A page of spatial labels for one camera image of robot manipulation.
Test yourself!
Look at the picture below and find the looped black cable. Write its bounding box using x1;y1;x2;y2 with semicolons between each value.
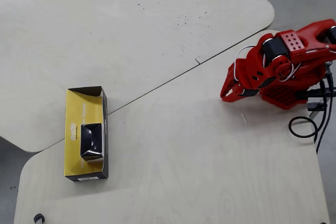
288;73;334;139

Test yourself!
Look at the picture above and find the long yellow open box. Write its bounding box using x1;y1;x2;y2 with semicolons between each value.
64;85;110;183

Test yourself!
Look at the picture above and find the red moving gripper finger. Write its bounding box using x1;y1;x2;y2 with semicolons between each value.
222;83;247;103

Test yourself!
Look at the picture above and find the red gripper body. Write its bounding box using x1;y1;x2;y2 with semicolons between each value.
230;34;292;97

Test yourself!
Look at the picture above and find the black table clamp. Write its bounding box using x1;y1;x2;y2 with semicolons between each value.
306;79;329;120

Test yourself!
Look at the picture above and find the red perforated robot base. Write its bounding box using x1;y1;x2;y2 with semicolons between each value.
261;73;326;111

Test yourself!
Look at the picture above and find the small black cardboard box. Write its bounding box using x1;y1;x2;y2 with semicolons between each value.
79;122;104;163

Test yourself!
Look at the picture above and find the hanging black cable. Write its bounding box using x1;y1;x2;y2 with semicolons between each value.
316;73;336;154

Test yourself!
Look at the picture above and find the red fixed gripper finger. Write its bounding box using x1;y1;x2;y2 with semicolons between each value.
219;72;239;99

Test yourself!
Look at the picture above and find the white servo wire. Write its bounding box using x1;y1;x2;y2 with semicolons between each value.
234;45;300;82

